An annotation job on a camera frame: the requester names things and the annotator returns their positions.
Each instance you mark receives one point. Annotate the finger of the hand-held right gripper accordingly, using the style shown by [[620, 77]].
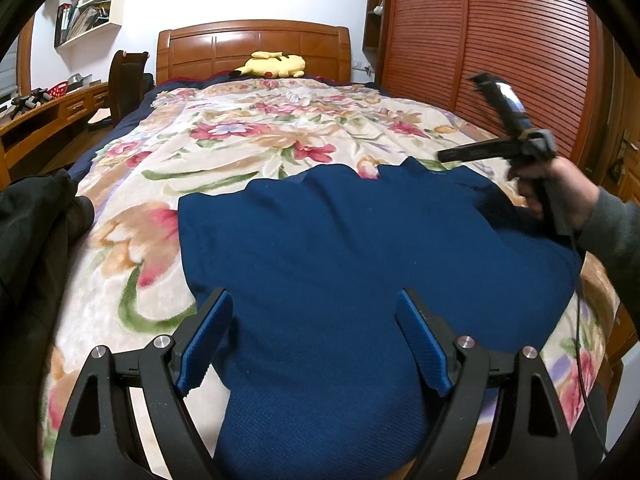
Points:
[[475, 152], [502, 102]]

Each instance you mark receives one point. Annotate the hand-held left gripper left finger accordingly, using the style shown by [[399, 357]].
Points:
[[210, 340]]

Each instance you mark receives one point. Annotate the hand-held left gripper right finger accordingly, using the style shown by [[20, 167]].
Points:
[[425, 345]]

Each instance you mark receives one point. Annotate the navy blue blazer jacket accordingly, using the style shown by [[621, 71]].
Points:
[[350, 270]]

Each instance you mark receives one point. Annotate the person's right forearm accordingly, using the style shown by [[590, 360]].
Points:
[[612, 245]]

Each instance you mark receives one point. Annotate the person's right hand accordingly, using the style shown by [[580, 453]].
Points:
[[570, 190]]

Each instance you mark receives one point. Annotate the wooden louvred wardrobe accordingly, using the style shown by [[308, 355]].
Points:
[[490, 35]]

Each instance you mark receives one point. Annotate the wooden door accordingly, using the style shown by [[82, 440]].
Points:
[[622, 125]]

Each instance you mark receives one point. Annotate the dark cloth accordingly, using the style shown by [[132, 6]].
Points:
[[35, 260]]

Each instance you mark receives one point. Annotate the floral blanket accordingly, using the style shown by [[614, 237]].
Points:
[[240, 125]]

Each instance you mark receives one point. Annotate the yellow plush toy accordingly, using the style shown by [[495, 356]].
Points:
[[272, 65]]

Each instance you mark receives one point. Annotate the wooden bed headboard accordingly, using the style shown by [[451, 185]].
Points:
[[230, 47]]

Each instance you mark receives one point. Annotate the dark wooden chair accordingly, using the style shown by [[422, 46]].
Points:
[[127, 85]]

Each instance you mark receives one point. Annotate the wooden desk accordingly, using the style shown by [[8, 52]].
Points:
[[45, 120]]

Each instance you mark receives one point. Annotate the red basket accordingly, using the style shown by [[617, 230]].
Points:
[[59, 90]]

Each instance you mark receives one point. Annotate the grey window blind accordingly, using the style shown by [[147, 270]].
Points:
[[6, 77]]

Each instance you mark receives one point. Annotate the black binder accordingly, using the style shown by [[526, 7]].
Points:
[[62, 24]]

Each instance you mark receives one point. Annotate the white wall shelf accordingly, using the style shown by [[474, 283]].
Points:
[[100, 5]]

